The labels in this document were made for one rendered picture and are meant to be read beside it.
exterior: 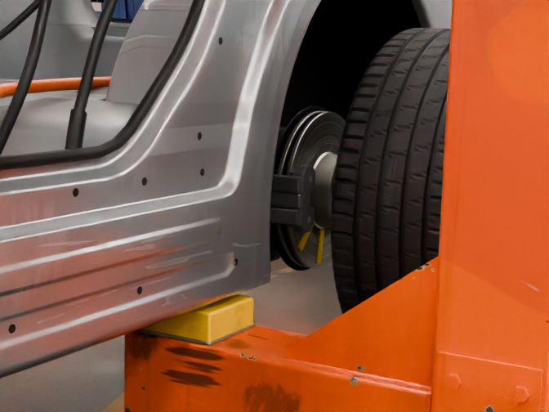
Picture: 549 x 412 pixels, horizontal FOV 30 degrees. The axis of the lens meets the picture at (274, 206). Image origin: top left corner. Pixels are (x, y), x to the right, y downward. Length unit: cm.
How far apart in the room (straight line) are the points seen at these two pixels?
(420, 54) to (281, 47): 29
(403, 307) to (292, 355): 20
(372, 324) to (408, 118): 43
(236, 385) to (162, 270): 23
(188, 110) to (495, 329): 54
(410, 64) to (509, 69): 53
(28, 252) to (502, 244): 59
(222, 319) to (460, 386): 41
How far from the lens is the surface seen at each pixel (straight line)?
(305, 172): 193
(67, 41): 372
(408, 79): 180
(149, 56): 183
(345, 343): 148
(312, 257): 207
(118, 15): 660
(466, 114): 134
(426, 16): 226
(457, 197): 135
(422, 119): 173
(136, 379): 167
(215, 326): 159
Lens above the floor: 113
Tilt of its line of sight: 9 degrees down
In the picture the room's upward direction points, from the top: 2 degrees clockwise
